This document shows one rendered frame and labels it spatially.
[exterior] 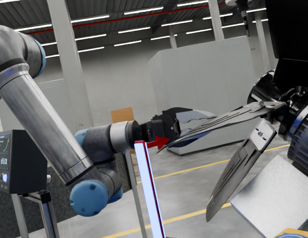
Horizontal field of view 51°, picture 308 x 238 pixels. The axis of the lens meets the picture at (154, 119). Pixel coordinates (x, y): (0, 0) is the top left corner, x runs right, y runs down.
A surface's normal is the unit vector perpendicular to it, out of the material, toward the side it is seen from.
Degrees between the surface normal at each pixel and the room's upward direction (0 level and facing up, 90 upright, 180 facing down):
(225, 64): 90
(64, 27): 90
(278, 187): 55
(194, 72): 90
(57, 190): 90
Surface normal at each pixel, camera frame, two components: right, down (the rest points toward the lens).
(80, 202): -0.07, 0.07
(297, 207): -0.34, -0.47
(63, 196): 0.59, -0.07
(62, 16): 0.18, 0.01
